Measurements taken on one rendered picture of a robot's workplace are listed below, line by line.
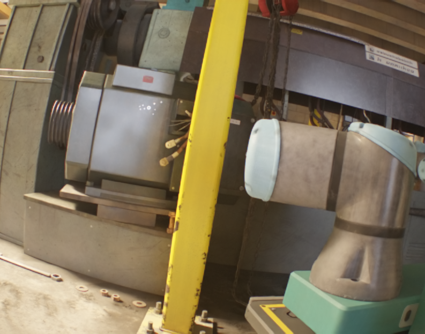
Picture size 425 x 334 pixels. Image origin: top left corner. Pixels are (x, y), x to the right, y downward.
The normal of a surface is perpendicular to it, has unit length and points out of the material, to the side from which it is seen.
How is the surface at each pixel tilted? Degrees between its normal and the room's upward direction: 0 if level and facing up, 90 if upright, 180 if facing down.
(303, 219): 90
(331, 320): 90
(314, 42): 78
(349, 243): 72
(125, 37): 107
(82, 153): 90
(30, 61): 90
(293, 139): 59
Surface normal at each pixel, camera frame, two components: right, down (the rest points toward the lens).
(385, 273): 0.13, -0.29
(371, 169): -0.40, -0.17
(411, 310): 0.25, 0.04
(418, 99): -0.02, -0.01
